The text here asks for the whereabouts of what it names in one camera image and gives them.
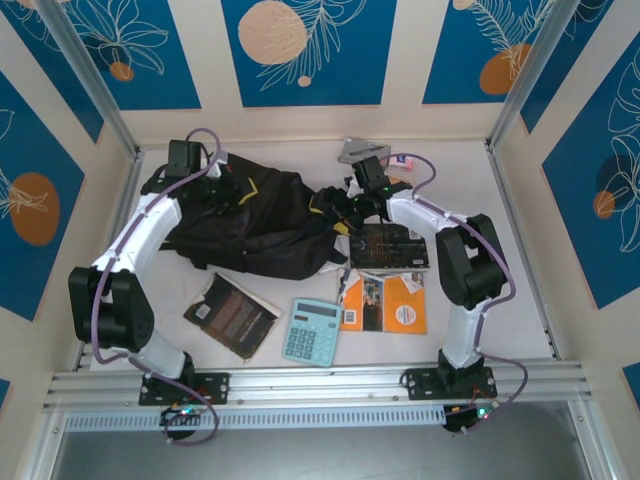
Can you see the blue panel large beige circle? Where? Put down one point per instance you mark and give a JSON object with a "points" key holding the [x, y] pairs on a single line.
{"points": [[350, 75]]}

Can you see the blue panel white flower outline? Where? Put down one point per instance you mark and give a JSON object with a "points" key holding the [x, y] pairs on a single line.
{"points": [[575, 200]]}

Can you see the dark brown paperback book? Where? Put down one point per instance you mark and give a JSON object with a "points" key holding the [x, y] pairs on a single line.
{"points": [[230, 315]]}

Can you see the grey pen box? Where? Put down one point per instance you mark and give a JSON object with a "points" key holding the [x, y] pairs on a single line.
{"points": [[350, 150]]}

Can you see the blue panel fern orange circle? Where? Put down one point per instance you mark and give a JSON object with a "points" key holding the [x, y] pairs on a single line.
{"points": [[450, 75]]}

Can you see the small circuit board green LED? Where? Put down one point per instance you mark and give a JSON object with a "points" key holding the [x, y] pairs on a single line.
{"points": [[182, 412], [480, 412]]}

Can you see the teal desk calculator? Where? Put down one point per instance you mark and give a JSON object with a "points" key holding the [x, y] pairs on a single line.
{"points": [[310, 340]]}

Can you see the blue panel orange circle leaves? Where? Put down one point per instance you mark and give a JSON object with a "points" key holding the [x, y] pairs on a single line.
{"points": [[50, 165]]}

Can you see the black fabric backpack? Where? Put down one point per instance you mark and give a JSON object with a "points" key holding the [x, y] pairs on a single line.
{"points": [[270, 225]]}

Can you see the blue panel white leaf outline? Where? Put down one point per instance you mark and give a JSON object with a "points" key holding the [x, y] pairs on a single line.
{"points": [[555, 85]]}

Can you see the orange paperback book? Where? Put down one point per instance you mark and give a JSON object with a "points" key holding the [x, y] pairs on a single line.
{"points": [[400, 310]]}

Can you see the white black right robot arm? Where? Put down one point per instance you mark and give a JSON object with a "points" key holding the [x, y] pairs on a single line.
{"points": [[462, 330]]}

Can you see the aluminium frame post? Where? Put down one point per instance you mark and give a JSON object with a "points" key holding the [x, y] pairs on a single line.
{"points": [[106, 105], [530, 75]]}

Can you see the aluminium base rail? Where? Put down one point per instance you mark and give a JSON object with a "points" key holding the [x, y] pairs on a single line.
{"points": [[320, 385]]}

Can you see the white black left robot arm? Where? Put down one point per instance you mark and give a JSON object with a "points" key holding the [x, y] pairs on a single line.
{"points": [[145, 225]]}

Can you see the black book gold print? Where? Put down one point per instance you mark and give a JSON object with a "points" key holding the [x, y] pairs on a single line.
{"points": [[390, 247]]}

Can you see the aluminium side rail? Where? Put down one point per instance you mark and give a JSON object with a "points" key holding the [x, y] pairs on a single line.
{"points": [[538, 300], [132, 172]]}

